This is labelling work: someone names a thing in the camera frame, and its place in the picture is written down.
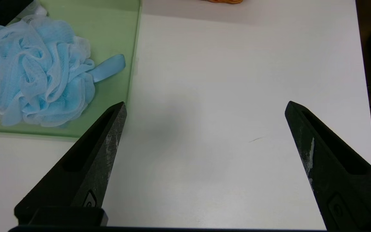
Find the orange wicker basket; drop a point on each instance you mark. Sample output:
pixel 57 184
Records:
pixel 221 1

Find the green plastic tray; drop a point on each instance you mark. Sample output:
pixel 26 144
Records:
pixel 114 29

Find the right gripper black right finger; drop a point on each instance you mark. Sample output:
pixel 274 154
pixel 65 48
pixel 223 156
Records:
pixel 349 193

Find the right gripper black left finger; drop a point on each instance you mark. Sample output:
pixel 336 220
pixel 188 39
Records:
pixel 82 174

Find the blue mesh bath loofah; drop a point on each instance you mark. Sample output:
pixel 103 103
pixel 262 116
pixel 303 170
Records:
pixel 34 71

